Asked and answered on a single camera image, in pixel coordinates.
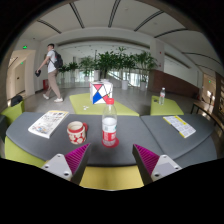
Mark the person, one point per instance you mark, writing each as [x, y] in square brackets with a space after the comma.
[51, 71]

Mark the white printed magazine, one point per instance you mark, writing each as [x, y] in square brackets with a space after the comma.
[48, 124]

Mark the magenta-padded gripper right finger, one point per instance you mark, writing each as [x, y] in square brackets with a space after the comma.
[165, 167]

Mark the group of green potted plants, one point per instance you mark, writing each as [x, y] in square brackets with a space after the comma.
[110, 63]

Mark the lime green seat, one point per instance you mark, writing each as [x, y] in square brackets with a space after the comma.
[13, 113]

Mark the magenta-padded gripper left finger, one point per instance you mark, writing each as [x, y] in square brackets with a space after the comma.
[59, 167]

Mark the dark wooden bench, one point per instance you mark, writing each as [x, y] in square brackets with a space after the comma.
[205, 111]

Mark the green exit sign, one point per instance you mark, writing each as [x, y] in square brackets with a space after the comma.
[25, 47]

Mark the clear red-capped water bottle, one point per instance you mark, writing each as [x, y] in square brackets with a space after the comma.
[109, 128]

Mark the yellow and white leaflet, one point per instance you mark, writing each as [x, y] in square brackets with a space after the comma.
[180, 126]

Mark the red bin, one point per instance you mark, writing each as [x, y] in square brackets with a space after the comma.
[45, 84]

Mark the white red blue geometric box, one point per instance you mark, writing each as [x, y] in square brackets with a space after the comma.
[100, 92]

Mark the red and white mug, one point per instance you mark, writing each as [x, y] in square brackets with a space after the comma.
[76, 133]

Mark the small lime green bench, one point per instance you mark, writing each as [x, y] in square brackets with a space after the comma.
[168, 108]

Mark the flat round red coaster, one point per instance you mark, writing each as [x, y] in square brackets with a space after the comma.
[117, 143]

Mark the black bag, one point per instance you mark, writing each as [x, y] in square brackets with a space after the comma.
[16, 100]

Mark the small clear water bottle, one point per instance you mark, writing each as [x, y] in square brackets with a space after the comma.
[162, 97]

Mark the large lime green bench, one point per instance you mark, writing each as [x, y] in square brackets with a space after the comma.
[83, 108]

